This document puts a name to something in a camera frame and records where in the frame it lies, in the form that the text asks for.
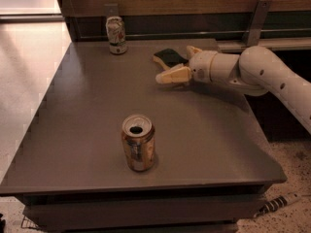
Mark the right metal wall bracket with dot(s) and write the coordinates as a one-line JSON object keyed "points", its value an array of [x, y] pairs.
{"points": [[252, 34]]}

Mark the grey drawer cabinet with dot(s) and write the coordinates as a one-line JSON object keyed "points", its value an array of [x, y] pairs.
{"points": [[112, 148]]}

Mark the orange soda can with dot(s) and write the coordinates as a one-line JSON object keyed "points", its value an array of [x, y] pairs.
{"points": [[138, 140]]}

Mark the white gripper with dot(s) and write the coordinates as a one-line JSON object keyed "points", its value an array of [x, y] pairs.
{"points": [[201, 66]]}

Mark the white crumpled can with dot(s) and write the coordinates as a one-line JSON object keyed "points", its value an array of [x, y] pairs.
{"points": [[116, 35]]}

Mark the green and yellow sponge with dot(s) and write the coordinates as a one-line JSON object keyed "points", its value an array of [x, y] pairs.
{"points": [[168, 58]]}

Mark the metal wall bracket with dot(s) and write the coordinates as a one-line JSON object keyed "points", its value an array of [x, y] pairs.
{"points": [[252, 34], [111, 10]]}

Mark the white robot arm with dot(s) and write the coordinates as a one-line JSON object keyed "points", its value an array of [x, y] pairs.
{"points": [[255, 71]]}

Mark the left metal wall bracket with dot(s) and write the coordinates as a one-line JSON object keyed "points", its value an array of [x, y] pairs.
{"points": [[111, 10]]}

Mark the metal wall rail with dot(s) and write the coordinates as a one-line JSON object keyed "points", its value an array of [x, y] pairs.
{"points": [[221, 35]]}

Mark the striped black white tool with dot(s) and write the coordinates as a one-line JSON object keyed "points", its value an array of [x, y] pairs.
{"points": [[277, 203]]}

